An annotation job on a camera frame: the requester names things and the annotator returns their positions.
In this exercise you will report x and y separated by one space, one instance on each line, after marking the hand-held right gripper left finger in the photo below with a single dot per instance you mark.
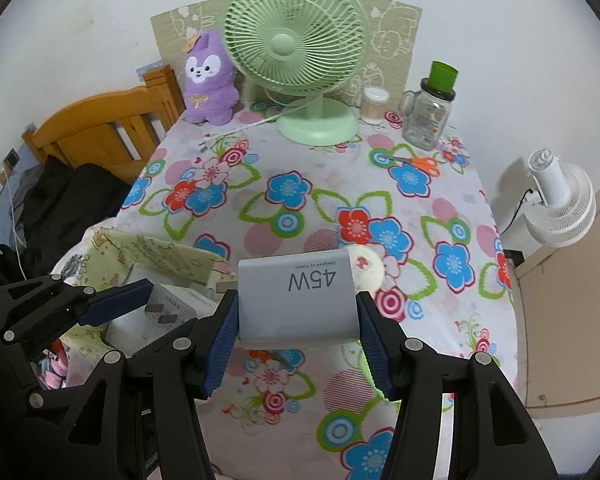
220 355

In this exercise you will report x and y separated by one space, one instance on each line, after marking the pink patterned cloth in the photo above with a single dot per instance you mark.
55 370

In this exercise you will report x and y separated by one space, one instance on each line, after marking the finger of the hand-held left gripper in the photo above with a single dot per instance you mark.
115 305
167 334

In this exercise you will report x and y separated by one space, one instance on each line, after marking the floral tablecloth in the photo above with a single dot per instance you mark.
305 170

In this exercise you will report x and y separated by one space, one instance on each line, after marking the yellow printed storage box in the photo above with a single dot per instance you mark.
145 250

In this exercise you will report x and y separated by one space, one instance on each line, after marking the green desk fan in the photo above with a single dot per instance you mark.
285 45

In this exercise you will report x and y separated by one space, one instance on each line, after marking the black metal stand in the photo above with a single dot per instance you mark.
514 257

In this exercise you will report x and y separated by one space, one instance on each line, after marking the wooden bed headboard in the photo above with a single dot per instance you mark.
95 125

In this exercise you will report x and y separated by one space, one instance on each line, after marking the white box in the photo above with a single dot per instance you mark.
125 332

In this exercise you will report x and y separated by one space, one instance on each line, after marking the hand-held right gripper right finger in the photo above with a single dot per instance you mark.
377 355

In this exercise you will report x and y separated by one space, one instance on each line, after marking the purple plush bunny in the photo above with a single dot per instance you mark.
210 95

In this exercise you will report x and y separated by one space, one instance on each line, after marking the large white charger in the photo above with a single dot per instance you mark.
290 310

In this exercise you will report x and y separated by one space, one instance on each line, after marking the cotton swab container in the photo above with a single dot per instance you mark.
374 107

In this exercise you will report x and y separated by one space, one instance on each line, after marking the wall socket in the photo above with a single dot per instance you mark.
11 159

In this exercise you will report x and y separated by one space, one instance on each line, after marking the small white square charger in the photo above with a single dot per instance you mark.
180 300

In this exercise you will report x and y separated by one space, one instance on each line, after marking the clear bottle green cap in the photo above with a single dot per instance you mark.
425 120

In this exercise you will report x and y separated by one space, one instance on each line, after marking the blue wall sticker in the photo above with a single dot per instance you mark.
147 70

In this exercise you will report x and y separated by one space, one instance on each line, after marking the round white compact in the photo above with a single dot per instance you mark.
370 270

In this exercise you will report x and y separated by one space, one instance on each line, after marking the white printed shirt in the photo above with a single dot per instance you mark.
75 260

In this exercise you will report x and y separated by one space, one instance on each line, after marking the beige printed wall mat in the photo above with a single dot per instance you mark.
390 35

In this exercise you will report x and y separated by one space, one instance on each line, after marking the black bag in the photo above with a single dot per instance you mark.
0 260

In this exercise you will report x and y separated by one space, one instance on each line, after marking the white floor fan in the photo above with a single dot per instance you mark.
565 210

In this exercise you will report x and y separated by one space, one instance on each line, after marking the green plastic cup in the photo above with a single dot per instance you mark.
442 77

